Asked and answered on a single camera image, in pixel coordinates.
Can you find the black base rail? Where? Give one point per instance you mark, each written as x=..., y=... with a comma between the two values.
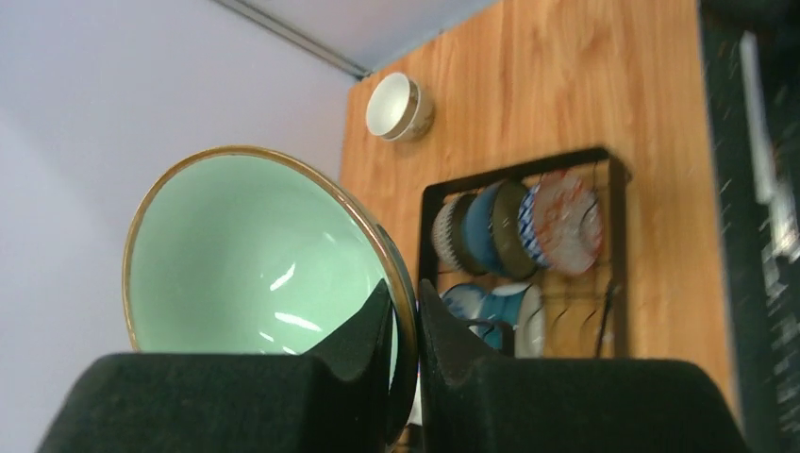
x=751, y=68

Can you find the brown patterned bowl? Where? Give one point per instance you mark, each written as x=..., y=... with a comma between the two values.
x=448, y=239

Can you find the blue floral white bowl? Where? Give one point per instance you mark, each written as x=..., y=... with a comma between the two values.
x=465, y=301

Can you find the cream white bowl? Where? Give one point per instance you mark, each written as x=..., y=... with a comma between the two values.
x=399, y=109

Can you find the light green celadon bowl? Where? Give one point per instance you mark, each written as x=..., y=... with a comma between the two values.
x=243, y=249

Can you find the black wire dish rack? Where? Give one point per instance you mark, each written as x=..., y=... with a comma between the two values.
x=586, y=315

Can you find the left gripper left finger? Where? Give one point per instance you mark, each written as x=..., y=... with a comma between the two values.
x=333, y=398

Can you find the dark blue bowl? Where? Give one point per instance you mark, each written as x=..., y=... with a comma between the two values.
x=491, y=231

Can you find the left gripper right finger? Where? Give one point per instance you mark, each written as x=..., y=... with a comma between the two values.
x=475, y=399

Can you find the teal glazed bowl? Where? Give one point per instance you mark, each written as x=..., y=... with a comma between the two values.
x=519, y=305

